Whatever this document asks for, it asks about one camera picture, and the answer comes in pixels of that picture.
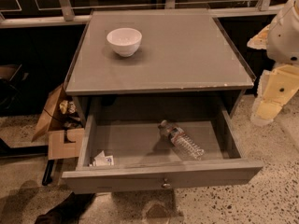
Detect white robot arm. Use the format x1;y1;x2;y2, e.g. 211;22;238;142
247;0;299;126

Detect white paper packets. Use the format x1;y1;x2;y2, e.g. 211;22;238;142
90;151;114;166

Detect round metal drawer knob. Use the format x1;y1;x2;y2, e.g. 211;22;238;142
162;178;172;189

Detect grey wooden nightstand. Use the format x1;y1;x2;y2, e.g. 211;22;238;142
64;8;257;126

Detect open grey top drawer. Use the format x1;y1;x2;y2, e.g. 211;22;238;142
63;107;263;193

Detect white metal window railing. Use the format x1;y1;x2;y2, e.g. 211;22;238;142
0;0;287;29

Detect crumpled trash in box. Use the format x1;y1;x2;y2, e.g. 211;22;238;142
59;100;77;115

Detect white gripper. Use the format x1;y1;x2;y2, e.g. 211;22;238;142
247;3;299;126

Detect white ceramic bowl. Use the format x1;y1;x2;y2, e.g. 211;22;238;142
107;28;142;57

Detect clear plastic water bottle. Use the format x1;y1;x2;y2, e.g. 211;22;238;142
158;120;205;160

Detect brown cardboard box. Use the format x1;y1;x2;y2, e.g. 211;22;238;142
32;85;84;160

